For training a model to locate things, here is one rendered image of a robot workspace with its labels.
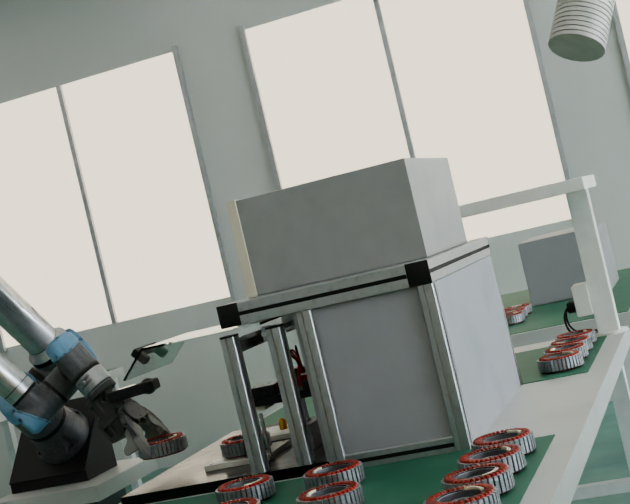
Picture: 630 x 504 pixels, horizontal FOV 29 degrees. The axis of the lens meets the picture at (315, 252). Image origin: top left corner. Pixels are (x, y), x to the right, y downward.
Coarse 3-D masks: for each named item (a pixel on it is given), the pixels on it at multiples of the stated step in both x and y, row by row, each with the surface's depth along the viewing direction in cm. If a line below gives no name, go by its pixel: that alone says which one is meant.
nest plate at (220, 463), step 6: (276, 444) 268; (282, 444) 266; (288, 444) 269; (276, 450) 262; (282, 450) 265; (246, 456) 261; (216, 462) 263; (222, 462) 261; (228, 462) 260; (234, 462) 259; (240, 462) 259; (246, 462) 258; (210, 468) 261; (216, 468) 261; (222, 468) 260
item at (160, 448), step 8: (176, 432) 276; (152, 440) 275; (160, 440) 276; (168, 440) 269; (176, 440) 269; (184, 440) 271; (152, 448) 268; (160, 448) 267; (168, 448) 268; (176, 448) 269; (184, 448) 271; (144, 456) 269; (152, 456) 268; (160, 456) 268
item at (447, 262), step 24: (480, 240) 284; (408, 264) 230; (432, 264) 232; (456, 264) 253; (312, 288) 236; (336, 288) 234; (360, 288) 233; (384, 288) 231; (240, 312) 241; (264, 312) 239; (288, 312) 238
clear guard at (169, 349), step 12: (252, 324) 244; (180, 336) 263; (192, 336) 251; (204, 336) 247; (144, 348) 251; (156, 348) 259; (168, 348) 267; (180, 348) 275; (144, 360) 257; (156, 360) 264; (168, 360) 272; (132, 372) 254; (144, 372) 262
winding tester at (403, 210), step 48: (288, 192) 248; (336, 192) 244; (384, 192) 241; (432, 192) 257; (240, 240) 251; (288, 240) 248; (336, 240) 245; (384, 240) 242; (432, 240) 247; (288, 288) 249
